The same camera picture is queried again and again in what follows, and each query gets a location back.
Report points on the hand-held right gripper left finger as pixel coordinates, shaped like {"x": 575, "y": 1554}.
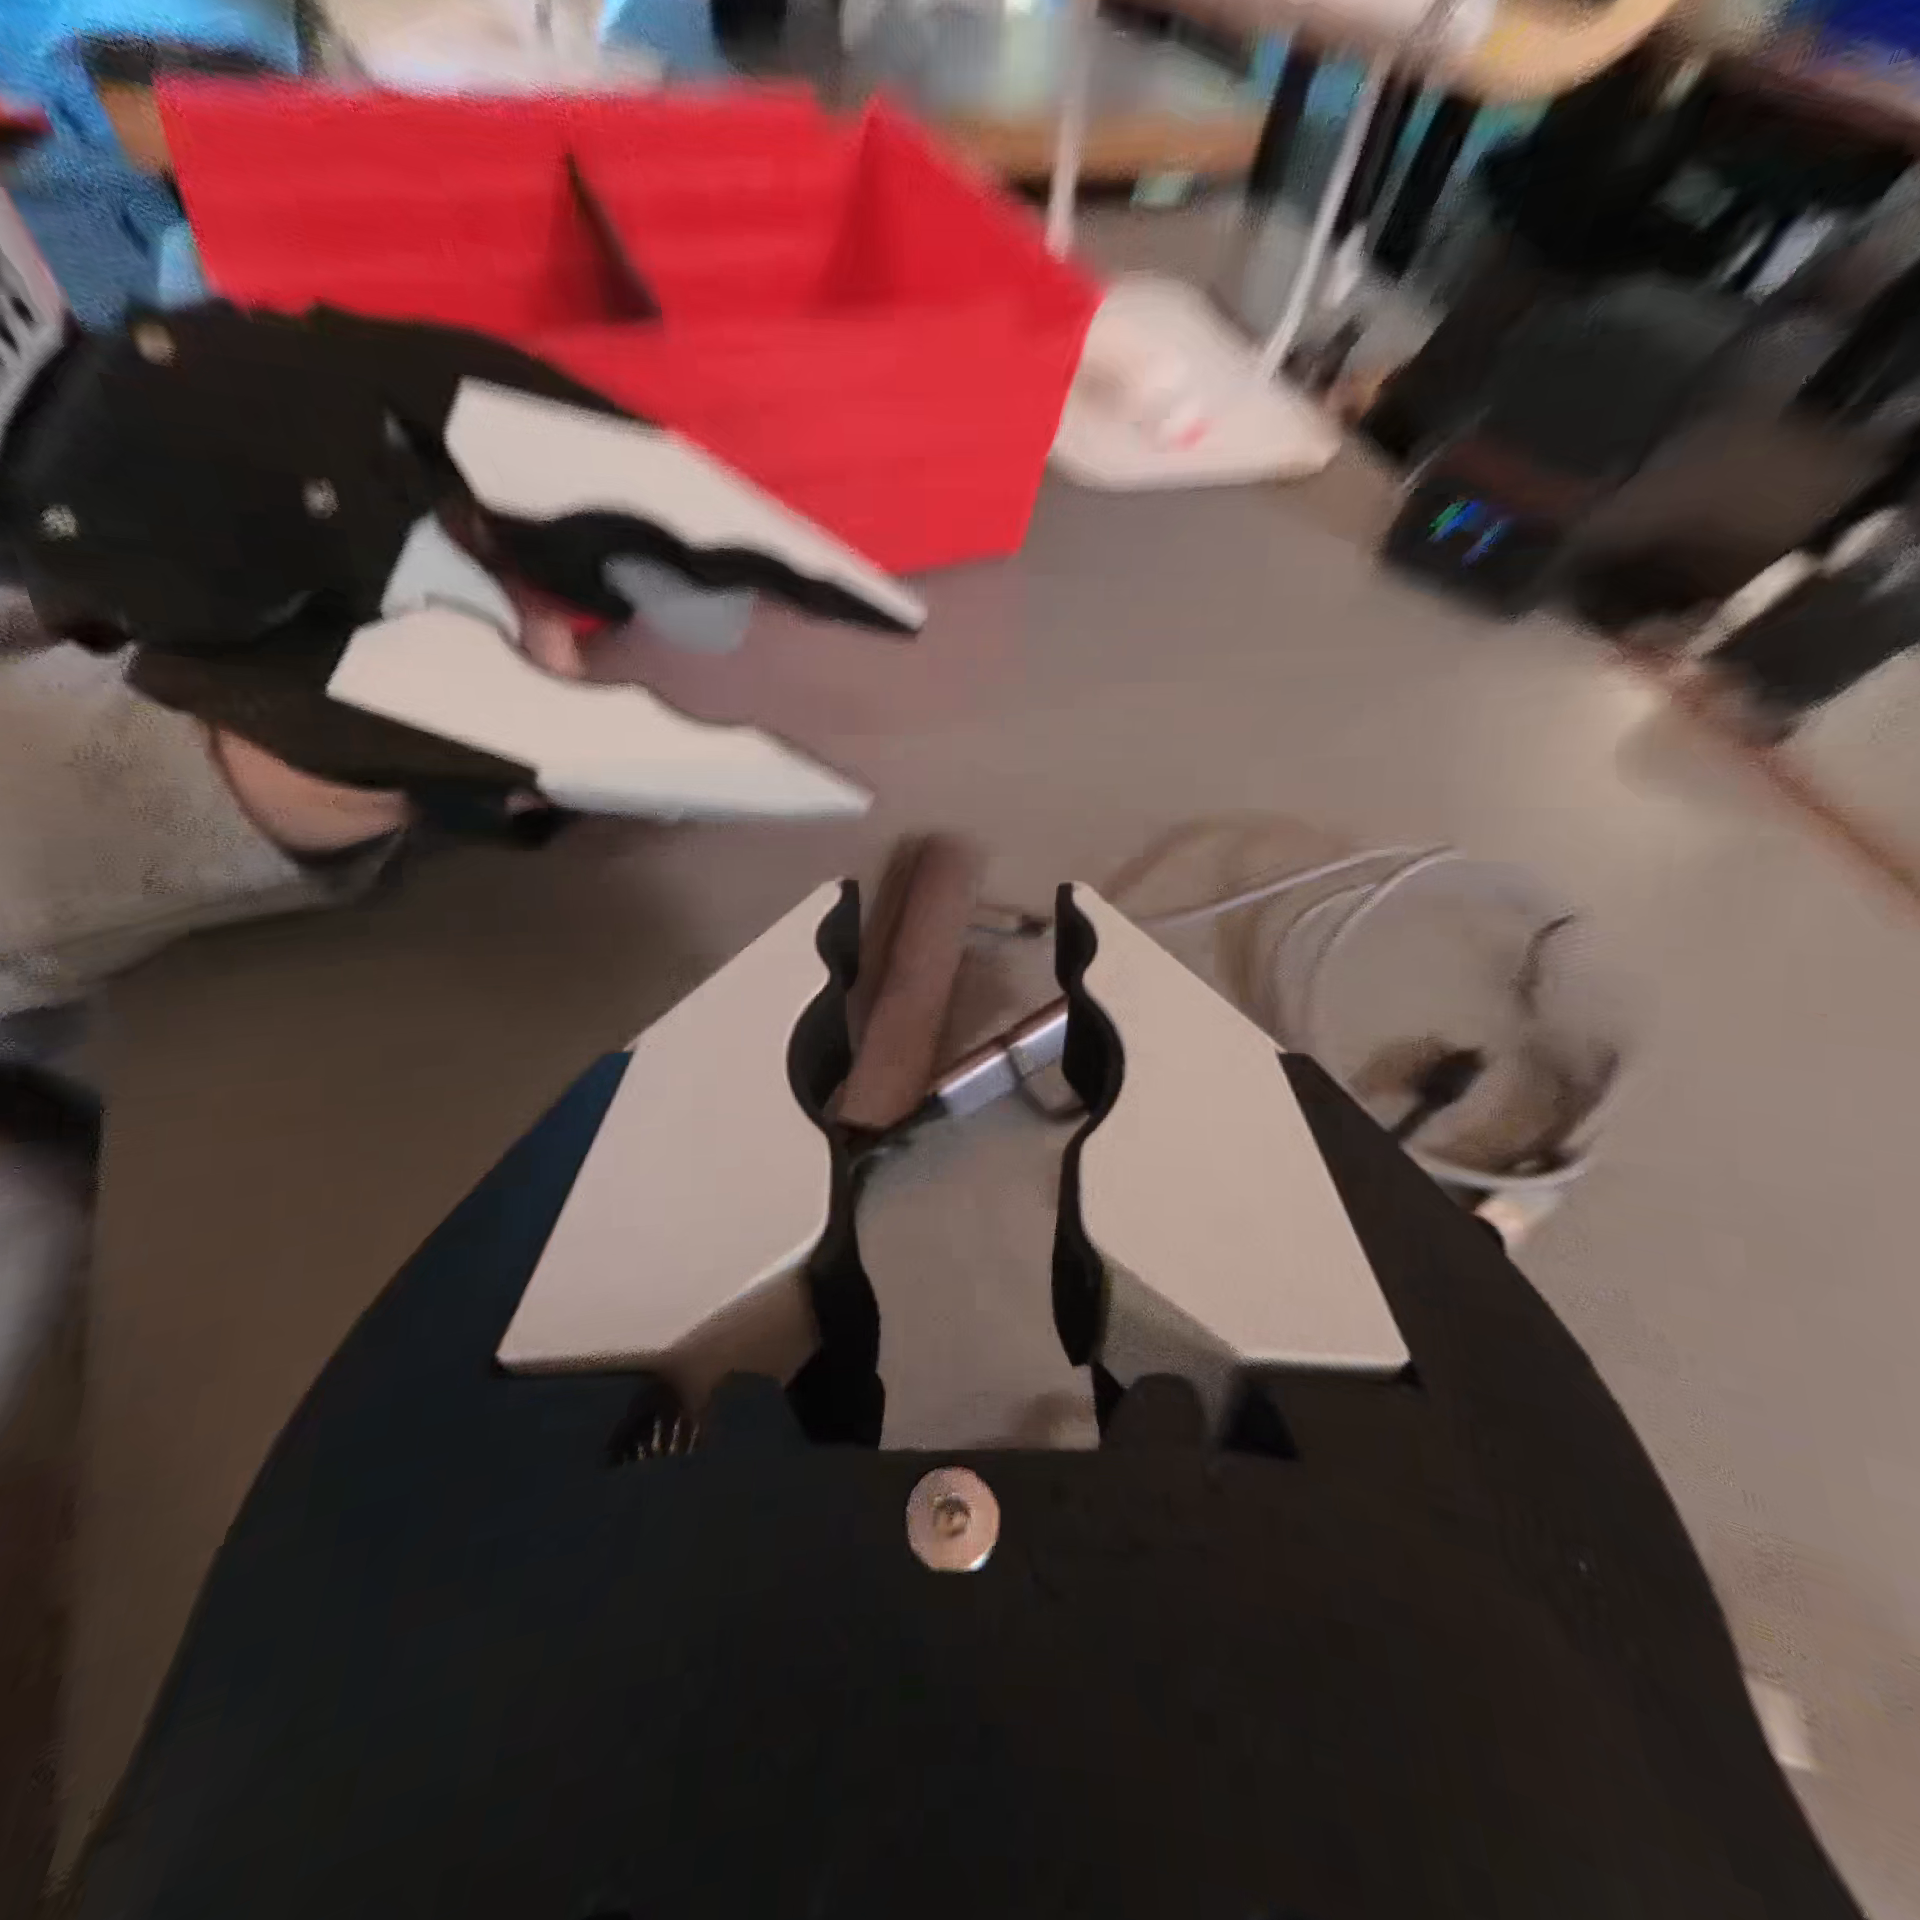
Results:
{"x": 675, "y": 1184}

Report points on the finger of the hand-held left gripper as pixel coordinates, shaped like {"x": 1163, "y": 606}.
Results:
{"x": 661, "y": 480}
{"x": 601, "y": 734}

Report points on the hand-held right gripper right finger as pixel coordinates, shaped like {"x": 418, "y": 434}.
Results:
{"x": 1230, "y": 1201}

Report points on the silver usb hub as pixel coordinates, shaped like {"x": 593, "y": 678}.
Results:
{"x": 999, "y": 1069}

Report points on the person's left forearm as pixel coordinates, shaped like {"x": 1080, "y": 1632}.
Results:
{"x": 135, "y": 841}

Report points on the person's left hand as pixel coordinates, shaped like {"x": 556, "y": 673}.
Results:
{"x": 315, "y": 802}

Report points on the red plastic bin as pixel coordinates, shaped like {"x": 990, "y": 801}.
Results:
{"x": 781, "y": 315}

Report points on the brown leather sleeve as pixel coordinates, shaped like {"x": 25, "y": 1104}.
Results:
{"x": 909, "y": 990}

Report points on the white folding stand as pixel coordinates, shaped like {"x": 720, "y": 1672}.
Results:
{"x": 1201, "y": 391}

